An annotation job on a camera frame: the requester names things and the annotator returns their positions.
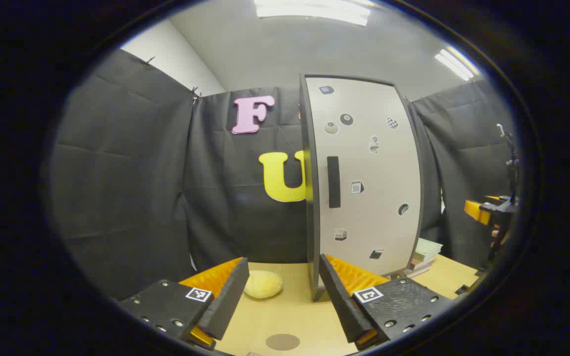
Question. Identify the black backdrop cloth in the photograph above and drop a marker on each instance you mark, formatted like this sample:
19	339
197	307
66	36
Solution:
126	173

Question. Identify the round brown coaster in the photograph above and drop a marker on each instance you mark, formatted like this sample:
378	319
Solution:
283	341

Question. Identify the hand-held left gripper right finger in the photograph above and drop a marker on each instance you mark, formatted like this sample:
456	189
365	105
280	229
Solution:
340	296

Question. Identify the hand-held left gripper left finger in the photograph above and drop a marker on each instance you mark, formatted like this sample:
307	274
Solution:
229	296

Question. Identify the yellow bread bun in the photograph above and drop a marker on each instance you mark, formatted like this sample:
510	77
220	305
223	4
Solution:
263	285

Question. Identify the stack of books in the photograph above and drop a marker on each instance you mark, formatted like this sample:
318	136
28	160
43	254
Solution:
424	252

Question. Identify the white cabinet door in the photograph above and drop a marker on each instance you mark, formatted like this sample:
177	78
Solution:
369	158

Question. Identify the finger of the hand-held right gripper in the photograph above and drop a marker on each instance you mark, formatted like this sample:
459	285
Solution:
475	210

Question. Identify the grey cabinet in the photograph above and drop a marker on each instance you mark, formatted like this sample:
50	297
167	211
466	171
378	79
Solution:
310	222

